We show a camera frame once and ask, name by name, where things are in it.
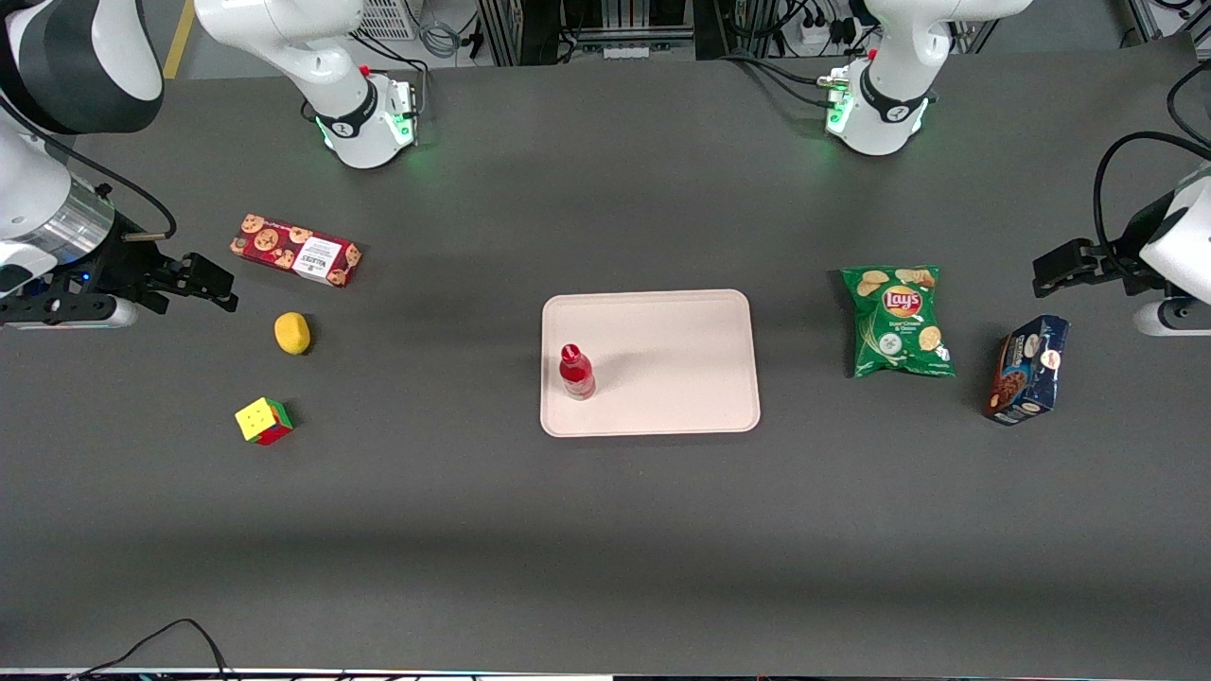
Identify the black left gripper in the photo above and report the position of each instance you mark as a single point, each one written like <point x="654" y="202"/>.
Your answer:
<point x="1119" y="257"/>

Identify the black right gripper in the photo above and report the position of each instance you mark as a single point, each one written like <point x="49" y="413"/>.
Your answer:
<point x="121" y="266"/>

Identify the red coke bottle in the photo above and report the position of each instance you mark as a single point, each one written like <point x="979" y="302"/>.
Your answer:
<point x="577" y="376"/>

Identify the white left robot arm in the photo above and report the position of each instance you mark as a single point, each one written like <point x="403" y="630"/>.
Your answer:
<point x="885" y="113"/>

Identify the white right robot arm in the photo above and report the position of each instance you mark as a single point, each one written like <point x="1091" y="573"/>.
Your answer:
<point x="312" y="57"/>

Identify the white plastic tray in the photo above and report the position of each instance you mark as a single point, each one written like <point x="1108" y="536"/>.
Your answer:
<point x="681" y="364"/>

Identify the red cookie box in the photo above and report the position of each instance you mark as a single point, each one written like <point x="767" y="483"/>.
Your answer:
<point x="293" y="251"/>

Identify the yellow lemon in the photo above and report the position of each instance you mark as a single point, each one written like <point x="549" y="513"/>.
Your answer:
<point x="292" y="333"/>

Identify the blue chocolate cookie box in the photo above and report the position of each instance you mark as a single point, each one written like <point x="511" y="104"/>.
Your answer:
<point x="1031" y="374"/>

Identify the colourful Rubik's cube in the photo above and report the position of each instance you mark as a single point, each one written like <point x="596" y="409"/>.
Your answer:
<point x="263" y="421"/>

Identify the green Lay's chips bag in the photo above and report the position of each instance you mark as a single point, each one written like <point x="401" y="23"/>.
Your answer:
<point x="899" y="322"/>

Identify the white perforated box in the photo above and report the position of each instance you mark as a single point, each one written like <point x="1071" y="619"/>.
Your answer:
<point x="388" y="17"/>

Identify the white power strip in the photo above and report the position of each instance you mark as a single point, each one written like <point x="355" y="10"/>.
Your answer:
<point x="814" y="33"/>

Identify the black equipment rack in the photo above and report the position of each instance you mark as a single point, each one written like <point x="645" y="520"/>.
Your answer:
<point x="539" y="28"/>

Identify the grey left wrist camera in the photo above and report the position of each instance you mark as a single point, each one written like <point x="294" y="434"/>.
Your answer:
<point x="1178" y="320"/>

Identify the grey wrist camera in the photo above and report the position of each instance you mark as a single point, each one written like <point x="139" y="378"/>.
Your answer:
<point x="1178" y="320"/>
<point x="66" y="314"/>

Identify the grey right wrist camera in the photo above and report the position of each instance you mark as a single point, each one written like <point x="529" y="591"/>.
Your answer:
<point x="66" y="314"/>

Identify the aluminium frame profile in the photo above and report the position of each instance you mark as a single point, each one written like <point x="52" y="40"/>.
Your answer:
<point x="1145" y="17"/>

